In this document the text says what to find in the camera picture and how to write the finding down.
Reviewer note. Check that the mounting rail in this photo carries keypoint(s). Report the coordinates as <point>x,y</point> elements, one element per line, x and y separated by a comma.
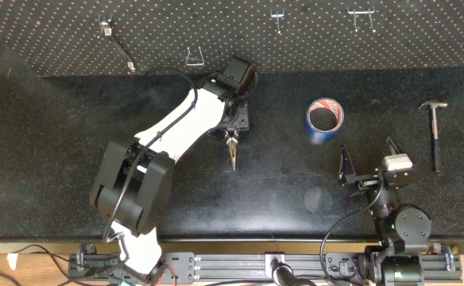
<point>232,266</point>

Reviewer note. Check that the hammer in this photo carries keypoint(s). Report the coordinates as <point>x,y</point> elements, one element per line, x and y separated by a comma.
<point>434,123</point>

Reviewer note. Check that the roll of blue tape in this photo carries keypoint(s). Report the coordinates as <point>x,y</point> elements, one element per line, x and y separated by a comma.
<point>315,133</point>

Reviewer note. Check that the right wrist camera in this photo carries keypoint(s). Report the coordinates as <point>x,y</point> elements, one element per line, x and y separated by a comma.
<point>397,163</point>

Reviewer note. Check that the wrench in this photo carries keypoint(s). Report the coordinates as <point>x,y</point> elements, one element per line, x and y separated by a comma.
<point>117,45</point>

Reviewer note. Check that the black pegboard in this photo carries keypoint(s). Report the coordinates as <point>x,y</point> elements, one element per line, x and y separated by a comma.
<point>295,43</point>

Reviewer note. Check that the white paper scrap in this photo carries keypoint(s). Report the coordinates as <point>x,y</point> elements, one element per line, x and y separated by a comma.
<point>12,260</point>

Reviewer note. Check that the black and white pliers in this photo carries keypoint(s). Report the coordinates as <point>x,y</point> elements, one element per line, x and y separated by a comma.
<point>233,153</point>

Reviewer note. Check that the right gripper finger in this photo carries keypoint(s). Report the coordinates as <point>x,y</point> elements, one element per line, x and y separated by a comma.
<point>345,167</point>
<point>393,149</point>

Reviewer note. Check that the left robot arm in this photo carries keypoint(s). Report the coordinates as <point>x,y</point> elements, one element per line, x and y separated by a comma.
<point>188,123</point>

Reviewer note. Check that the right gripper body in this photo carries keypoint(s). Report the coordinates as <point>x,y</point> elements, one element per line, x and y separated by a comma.
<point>398,178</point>

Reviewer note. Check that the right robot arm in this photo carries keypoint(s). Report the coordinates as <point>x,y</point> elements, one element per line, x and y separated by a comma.
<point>408,230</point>

